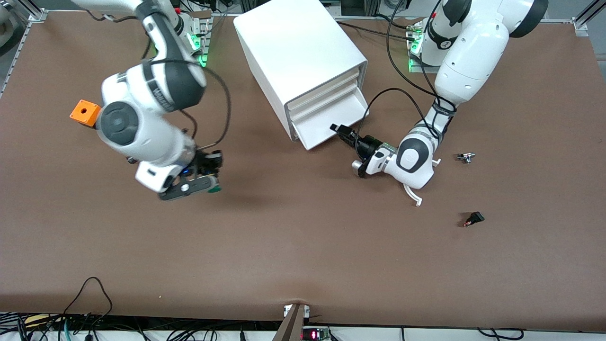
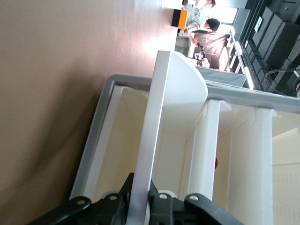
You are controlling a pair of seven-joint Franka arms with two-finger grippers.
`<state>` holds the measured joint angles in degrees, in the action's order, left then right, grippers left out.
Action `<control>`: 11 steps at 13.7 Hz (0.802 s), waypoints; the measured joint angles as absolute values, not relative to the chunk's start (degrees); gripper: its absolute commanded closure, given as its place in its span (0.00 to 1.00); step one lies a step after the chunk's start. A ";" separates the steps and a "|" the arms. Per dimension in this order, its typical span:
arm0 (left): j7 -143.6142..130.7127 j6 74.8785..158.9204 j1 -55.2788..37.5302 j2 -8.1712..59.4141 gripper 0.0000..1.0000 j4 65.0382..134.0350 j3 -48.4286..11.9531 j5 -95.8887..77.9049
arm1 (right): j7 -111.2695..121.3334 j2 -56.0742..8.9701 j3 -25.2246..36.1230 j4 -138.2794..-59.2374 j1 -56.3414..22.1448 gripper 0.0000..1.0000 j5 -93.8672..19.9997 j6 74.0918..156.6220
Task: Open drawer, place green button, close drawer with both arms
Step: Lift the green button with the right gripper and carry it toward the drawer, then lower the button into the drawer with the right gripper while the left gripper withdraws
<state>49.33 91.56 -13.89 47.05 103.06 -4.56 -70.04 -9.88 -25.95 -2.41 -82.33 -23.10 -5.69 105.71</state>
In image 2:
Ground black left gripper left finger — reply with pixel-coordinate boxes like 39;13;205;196
27;172;135;225

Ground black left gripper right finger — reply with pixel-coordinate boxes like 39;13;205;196
148;180;245;225

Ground white drawer cabinet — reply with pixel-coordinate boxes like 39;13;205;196
69;74;300;225

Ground grey background table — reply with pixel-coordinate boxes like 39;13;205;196
198;66;248;90

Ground grey plastic bin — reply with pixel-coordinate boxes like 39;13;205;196
175;36;191;58

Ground person with black hair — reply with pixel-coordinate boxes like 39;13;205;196
191;18;232;71

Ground person in grey shirt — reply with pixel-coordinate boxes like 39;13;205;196
181;0;217;46

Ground black storage cabinets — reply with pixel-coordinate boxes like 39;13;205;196
234;0;300;97

